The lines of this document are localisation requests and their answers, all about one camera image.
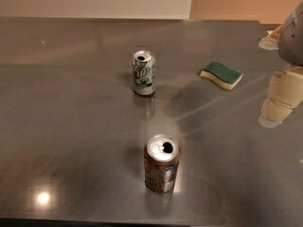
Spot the green yellow sponge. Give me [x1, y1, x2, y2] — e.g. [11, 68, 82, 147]
[200, 61, 242, 91]

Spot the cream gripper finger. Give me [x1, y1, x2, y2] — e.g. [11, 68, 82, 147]
[258, 66, 303, 128]
[258, 26, 282, 50]

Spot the orange brown soda can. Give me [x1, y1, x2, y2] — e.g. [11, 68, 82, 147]
[144, 134, 181, 194]

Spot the white green 7up can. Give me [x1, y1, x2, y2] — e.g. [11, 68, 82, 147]
[133, 50, 156, 96]

